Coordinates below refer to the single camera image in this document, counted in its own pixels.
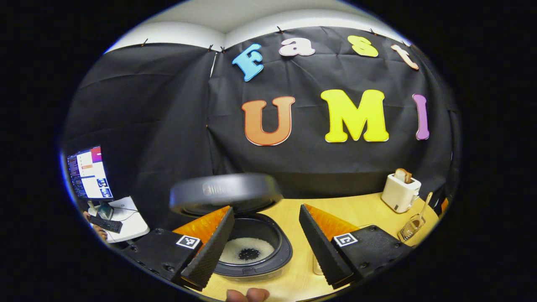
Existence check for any black backdrop cloth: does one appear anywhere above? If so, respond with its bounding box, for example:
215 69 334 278
63 26 462 230

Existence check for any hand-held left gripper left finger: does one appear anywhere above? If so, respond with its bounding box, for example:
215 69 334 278
122 206 235 292

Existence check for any wire chopstick holder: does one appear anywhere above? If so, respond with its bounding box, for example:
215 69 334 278
399 213 426 242

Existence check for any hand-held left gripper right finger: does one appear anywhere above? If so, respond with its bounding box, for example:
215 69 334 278
299 204 414 290

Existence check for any computer monitor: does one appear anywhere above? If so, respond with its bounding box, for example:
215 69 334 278
67 146 114 200

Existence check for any wooden spoon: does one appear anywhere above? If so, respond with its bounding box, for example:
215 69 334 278
413 192 433 223

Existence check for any white toaster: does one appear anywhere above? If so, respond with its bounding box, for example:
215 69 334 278
381 173 422 213

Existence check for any dark grey rice cooker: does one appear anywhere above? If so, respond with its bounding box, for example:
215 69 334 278
169 173 293 281

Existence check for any black keyboard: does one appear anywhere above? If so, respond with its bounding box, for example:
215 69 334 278
89 215 123 234

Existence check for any white side table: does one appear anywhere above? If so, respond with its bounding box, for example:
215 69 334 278
88 196 150 244

